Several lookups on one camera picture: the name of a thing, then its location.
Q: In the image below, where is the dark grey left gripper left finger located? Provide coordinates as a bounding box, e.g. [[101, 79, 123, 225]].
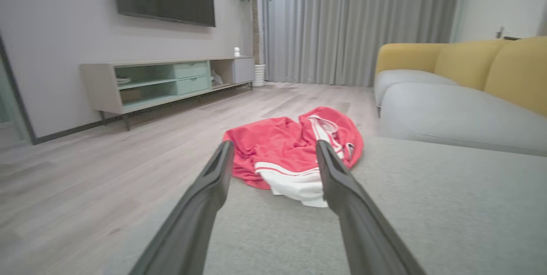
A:
[[128, 140, 235, 275]]

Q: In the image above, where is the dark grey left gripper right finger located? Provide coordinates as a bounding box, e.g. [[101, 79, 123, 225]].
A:
[[316, 139, 428, 275]]

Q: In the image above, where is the red and white shirt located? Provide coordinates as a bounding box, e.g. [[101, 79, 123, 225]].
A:
[[222, 106, 365, 208]]

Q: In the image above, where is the grey and yellow sofa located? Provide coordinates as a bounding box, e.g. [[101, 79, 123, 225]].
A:
[[102, 36, 547, 275]]

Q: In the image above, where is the beige and green tv cabinet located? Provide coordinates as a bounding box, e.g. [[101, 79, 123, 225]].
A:
[[79, 56, 256, 132]]

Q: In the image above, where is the white ribbed plant pot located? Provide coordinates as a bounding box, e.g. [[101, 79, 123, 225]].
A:
[[252, 64, 267, 88]]

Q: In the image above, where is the grey pleated curtain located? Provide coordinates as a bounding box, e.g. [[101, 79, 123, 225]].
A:
[[258, 0, 460, 88]]

